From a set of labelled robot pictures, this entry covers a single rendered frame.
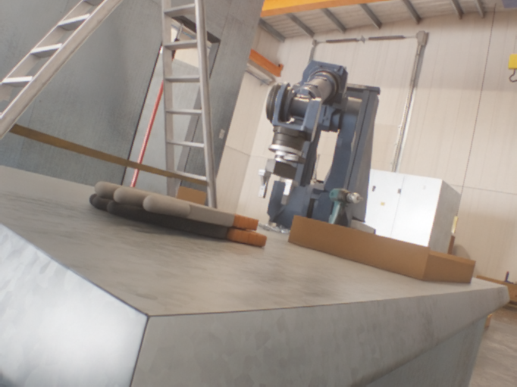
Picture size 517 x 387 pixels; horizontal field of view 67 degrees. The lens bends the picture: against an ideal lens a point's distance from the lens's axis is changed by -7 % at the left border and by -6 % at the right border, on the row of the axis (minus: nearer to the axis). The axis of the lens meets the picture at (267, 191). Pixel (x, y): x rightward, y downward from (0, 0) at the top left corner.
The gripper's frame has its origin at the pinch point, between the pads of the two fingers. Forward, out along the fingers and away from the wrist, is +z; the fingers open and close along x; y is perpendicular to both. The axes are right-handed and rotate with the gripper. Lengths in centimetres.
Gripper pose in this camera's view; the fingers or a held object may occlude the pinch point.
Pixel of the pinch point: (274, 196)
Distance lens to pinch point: 163.4
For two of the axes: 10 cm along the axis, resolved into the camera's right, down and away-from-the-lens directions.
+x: -6.7, -2.1, -7.1
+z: -2.5, 9.7, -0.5
